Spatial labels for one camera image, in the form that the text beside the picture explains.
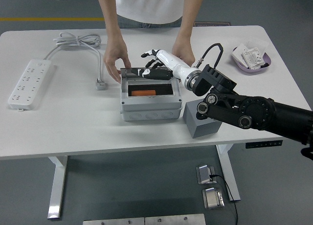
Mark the person's left hand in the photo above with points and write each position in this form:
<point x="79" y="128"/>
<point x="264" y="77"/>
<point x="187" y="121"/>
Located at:
<point x="183" y="49"/>

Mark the person's right hand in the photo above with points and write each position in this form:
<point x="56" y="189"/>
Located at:
<point x="115" y="55"/>

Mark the purple plastic dish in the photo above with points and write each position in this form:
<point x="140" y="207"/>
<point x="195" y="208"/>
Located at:
<point x="252" y="71"/>

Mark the person's right forearm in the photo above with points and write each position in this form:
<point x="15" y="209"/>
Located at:
<point x="110" y="14"/>

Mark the grey metal plate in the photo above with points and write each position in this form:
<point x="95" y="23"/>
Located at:
<point x="112" y="221"/>

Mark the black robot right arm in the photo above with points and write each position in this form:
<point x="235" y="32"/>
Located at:
<point x="256" y="112"/>

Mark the dark floor sign plate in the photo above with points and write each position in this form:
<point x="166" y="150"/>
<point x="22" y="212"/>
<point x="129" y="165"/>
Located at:
<point x="211" y="24"/>

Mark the transparent hinged box lid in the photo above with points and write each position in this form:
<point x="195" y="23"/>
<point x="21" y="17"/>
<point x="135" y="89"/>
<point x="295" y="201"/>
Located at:
<point x="129" y="73"/>

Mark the grey cube battery holder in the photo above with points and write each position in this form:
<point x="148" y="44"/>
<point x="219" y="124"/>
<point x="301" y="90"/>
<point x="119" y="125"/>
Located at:
<point x="203" y="129"/>

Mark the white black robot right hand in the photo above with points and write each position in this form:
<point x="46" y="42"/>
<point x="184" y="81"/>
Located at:
<point x="173" y="63"/>

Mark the white table leg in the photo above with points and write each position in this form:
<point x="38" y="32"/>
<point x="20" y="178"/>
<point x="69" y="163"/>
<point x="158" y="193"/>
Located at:
<point x="57" y="186"/>
<point x="231" y="176"/>

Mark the black table control panel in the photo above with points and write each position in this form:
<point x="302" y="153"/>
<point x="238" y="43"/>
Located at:
<point x="264" y="144"/>

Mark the white printed socket module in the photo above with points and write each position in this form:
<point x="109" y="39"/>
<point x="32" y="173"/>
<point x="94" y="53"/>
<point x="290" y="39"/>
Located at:
<point x="254" y="58"/>

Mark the grey plastic junction box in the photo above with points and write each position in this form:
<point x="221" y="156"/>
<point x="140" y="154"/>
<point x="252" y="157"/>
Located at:
<point x="149" y="104"/>

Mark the orange cylindrical battery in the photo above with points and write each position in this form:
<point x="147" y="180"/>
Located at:
<point x="143" y="93"/>

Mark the silver floor socket box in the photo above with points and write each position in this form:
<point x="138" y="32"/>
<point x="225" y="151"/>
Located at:
<point x="212" y="198"/>
<point x="205" y="173"/>

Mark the person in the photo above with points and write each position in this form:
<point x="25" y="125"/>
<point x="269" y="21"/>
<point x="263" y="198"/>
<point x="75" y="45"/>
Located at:
<point x="149" y="5"/>

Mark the white power strip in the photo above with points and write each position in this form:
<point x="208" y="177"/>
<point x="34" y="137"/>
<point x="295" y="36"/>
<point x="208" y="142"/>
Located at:
<point x="29" y="83"/>

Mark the person's left forearm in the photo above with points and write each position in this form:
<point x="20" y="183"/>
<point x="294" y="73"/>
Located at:
<point x="190" y="14"/>

